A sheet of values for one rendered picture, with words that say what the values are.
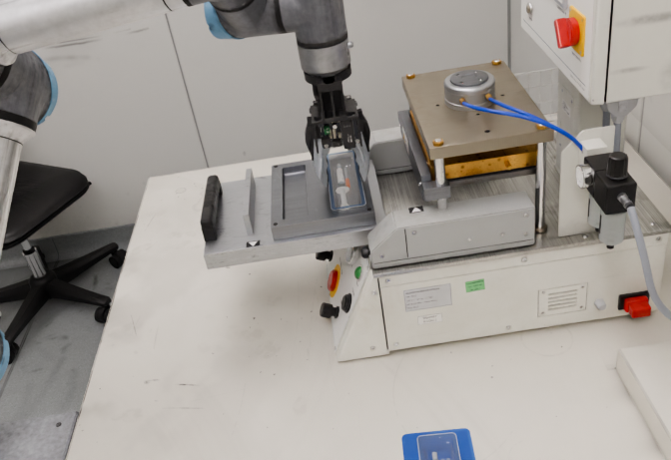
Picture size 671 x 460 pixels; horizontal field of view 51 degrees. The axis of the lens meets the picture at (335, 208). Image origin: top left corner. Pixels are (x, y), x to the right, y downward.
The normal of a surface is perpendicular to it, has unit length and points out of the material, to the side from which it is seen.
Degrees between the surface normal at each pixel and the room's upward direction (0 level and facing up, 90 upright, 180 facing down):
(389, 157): 90
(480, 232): 90
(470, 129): 0
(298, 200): 0
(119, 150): 90
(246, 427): 0
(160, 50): 90
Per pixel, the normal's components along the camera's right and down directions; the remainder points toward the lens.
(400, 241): 0.07, 0.54
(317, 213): -0.14, -0.83
